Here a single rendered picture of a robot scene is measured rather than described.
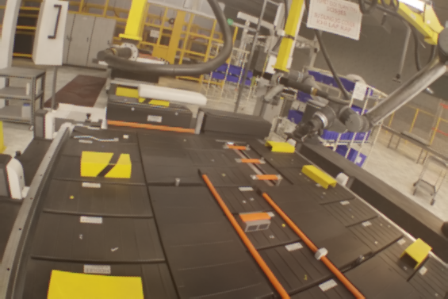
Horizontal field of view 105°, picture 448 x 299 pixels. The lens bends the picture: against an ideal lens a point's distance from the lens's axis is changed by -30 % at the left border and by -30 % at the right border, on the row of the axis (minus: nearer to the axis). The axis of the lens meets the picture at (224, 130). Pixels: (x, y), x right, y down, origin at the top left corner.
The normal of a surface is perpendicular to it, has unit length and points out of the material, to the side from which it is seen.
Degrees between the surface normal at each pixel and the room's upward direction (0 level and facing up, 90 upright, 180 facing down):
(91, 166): 90
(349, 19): 90
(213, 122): 90
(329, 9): 90
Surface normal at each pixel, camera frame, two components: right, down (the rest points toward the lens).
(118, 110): 0.39, 0.37
